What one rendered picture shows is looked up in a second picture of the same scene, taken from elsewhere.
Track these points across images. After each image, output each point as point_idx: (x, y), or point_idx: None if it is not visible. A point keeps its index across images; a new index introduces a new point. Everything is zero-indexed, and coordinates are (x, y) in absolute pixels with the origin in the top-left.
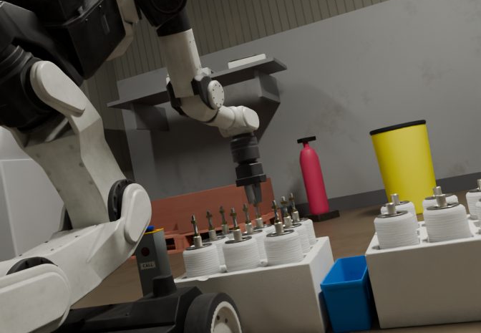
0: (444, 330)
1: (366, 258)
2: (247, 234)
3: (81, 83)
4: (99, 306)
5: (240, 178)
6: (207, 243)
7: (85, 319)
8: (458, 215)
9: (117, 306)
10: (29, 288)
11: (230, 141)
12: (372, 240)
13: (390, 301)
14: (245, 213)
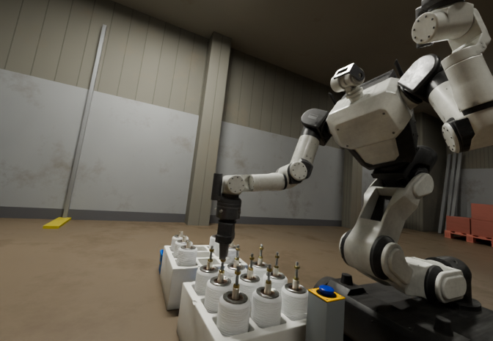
0: None
1: (247, 267)
2: (257, 276)
3: (372, 176)
4: (384, 314)
5: (232, 235)
6: (286, 287)
7: (391, 306)
8: None
9: (372, 306)
10: None
11: (239, 199)
12: (218, 265)
13: None
14: (252, 261)
